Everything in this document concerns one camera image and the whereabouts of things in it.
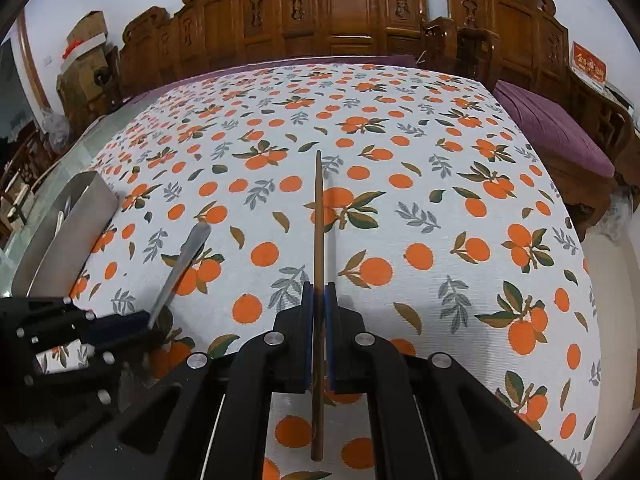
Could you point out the wooden armchair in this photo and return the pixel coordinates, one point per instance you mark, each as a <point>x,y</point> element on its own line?
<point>460,50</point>

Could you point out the orange print tablecloth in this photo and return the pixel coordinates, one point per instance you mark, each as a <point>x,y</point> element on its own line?
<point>400,125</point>

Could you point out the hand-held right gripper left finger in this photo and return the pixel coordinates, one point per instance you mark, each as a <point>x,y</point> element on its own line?
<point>308,320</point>

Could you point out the large cardboard box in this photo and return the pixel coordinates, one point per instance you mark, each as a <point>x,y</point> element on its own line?
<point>82,85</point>

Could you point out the short carved wooden bench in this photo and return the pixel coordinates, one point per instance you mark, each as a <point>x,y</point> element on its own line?
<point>510,20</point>

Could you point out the grey metal tray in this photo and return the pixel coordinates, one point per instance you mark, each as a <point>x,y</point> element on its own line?
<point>75,240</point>

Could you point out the small cardboard box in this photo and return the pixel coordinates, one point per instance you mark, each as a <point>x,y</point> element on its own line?
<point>86,35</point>

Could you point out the clear plastic bag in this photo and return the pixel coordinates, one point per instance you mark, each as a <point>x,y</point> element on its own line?
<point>617,217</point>

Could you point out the purple bench cushion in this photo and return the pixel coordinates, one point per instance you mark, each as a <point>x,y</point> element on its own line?
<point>555,130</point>
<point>280,65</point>

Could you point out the red box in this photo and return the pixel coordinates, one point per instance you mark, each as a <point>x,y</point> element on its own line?
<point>589,62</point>

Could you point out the metal fork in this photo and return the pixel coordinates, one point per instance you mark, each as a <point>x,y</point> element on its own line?
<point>185,255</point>

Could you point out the wooden side table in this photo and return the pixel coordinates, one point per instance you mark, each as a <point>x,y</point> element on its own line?
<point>615,120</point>

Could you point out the long carved wooden bench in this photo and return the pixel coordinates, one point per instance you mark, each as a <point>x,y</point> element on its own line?
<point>300,15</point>

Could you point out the wooden stool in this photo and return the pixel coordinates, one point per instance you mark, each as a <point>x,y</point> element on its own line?
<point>22,185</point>

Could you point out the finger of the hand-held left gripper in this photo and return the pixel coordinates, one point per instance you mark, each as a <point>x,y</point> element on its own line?
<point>100,370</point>
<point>120,324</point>

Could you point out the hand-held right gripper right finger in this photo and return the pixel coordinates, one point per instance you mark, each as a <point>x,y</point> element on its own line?
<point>330,320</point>

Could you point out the brown wooden chopstick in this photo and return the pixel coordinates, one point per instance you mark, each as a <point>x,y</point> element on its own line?
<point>318,220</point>

